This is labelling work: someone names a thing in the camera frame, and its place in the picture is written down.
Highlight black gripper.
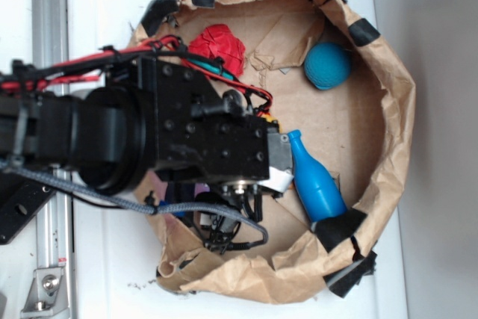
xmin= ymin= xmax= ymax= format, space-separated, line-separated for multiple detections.
xmin=156 ymin=130 xmax=294 ymax=256

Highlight blue plastic bottle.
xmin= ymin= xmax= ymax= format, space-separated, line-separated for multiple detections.
xmin=288 ymin=130 xmax=347 ymax=223

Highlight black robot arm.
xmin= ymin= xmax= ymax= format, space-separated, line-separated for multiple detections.
xmin=1 ymin=35 xmax=293 ymax=253

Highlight yellow rubber duck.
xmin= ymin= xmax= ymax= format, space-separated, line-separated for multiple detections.
xmin=259 ymin=112 xmax=281 ymax=130

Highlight red crumpled paper ball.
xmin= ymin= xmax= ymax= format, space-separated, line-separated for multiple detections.
xmin=188 ymin=24 xmax=246 ymax=77

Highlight brown paper bag bin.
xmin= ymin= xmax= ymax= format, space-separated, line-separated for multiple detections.
xmin=130 ymin=0 xmax=415 ymax=304

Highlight blue foam ball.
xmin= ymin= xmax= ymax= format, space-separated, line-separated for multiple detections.
xmin=303 ymin=43 xmax=352 ymax=90

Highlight aluminium extrusion rail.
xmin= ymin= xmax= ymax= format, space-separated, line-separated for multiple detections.
xmin=32 ymin=0 xmax=77 ymax=318

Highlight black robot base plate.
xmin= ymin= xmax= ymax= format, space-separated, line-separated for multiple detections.
xmin=0 ymin=174 xmax=55 ymax=245

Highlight metal corner bracket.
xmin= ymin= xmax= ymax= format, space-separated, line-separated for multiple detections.
xmin=20 ymin=267 xmax=70 ymax=318

